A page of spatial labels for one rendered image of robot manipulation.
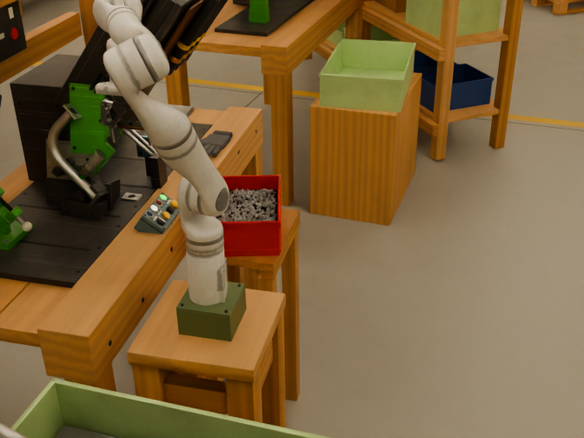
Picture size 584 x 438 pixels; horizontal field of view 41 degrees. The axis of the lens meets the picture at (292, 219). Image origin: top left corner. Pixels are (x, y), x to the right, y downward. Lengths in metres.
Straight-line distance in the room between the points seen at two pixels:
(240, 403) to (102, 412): 0.38
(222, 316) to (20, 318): 0.52
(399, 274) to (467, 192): 0.96
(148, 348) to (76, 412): 0.28
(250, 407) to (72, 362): 0.45
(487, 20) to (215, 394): 3.38
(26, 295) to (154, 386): 0.43
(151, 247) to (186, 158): 0.64
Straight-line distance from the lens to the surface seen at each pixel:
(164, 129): 1.56
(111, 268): 2.15
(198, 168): 1.66
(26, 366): 3.35
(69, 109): 2.38
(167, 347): 1.93
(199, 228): 1.81
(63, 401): 1.74
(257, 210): 2.39
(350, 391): 3.04
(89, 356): 1.96
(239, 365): 1.85
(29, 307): 2.10
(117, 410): 1.68
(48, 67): 2.68
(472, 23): 4.78
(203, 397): 1.97
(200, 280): 1.87
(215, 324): 1.90
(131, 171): 2.67
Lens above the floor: 2.05
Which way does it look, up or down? 30 degrees down
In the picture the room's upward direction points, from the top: 1 degrees counter-clockwise
